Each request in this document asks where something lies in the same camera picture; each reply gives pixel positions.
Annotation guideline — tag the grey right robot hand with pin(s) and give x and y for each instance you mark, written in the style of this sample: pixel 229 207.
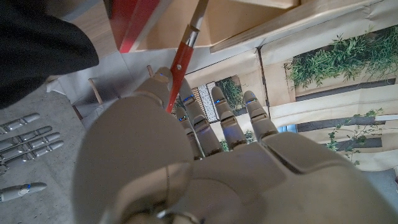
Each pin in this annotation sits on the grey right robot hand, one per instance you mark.
pixel 28 146

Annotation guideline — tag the wooden box with drawer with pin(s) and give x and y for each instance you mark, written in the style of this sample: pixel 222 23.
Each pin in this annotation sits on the wooden box with drawer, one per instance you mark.
pixel 174 25

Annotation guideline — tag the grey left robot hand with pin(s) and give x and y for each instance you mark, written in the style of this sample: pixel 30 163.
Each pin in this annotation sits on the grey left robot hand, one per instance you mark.
pixel 248 186

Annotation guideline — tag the black trousers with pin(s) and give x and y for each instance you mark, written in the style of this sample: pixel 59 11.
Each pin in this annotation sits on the black trousers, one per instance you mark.
pixel 37 49

